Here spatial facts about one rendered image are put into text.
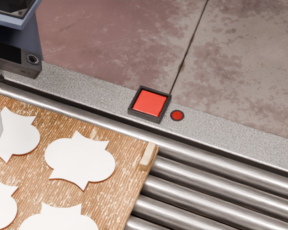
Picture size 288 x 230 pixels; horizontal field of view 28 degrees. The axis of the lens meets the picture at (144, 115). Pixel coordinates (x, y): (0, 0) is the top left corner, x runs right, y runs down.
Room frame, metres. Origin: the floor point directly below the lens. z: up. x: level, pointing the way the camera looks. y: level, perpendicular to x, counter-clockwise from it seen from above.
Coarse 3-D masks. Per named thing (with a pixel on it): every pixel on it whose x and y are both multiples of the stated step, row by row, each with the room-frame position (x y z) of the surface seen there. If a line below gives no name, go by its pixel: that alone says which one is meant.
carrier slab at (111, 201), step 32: (0, 96) 0.79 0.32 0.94; (64, 128) 0.71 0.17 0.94; (96, 128) 0.71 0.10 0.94; (0, 160) 0.63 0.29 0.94; (32, 160) 0.63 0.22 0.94; (128, 160) 0.64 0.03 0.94; (32, 192) 0.56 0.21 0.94; (64, 192) 0.56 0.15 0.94; (96, 192) 0.56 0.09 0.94; (128, 192) 0.56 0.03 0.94; (96, 224) 0.49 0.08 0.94
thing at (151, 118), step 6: (138, 90) 0.82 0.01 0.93; (150, 90) 0.83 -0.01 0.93; (156, 90) 0.83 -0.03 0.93; (138, 96) 0.82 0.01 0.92; (168, 96) 0.81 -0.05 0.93; (132, 102) 0.79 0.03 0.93; (168, 102) 0.79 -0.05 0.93; (132, 108) 0.78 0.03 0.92; (132, 114) 0.77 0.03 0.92; (138, 114) 0.76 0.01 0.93; (144, 114) 0.76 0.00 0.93; (162, 114) 0.76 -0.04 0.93; (150, 120) 0.75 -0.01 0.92; (156, 120) 0.75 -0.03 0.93
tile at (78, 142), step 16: (64, 144) 0.67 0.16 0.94; (80, 144) 0.67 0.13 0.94; (96, 144) 0.67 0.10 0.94; (48, 160) 0.63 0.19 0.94; (64, 160) 0.63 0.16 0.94; (80, 160) 0.63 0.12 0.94; (96, 160) 0.63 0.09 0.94; (112, 160) 0.63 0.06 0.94; (64, 176) 0.59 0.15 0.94; (80, 176) 0.59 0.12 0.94; (96, 176) 0.59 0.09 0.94
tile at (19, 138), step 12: (12, 120) 0.72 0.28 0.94; (24, 120) 0.72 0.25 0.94; (12, 132) 0.69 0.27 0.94; (24, 132) 0.69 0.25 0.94; (36, 132) 0.69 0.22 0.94; (0, 144) 0.66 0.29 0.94; (12, 144) 0.66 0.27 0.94; (24, 144) 0.66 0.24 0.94; (36, 144) 0.66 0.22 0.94; (0, 156) 0.63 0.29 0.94; (12, 156) 0.64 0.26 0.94
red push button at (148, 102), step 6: (144, 90) 0.83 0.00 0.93; (144, 96) 0.81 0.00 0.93; (150, 96) 0.81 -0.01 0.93; (156, 96) 0.81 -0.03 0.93; (162, 96) 0.81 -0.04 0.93; (138, 102) 0.79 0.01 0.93; (144, 102) 0.79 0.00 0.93; (150, 102) 0.79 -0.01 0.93; (156, 102) 0.79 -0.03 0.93; (162, 102) 0.80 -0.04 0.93; (138, 108) 0.78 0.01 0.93; (144, 108) 0.78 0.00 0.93; (150, 108) 0.78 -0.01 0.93; (156, 108) 0.78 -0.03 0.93; (150, 114) 0.76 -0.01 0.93; (156, 114) 0.76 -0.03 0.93
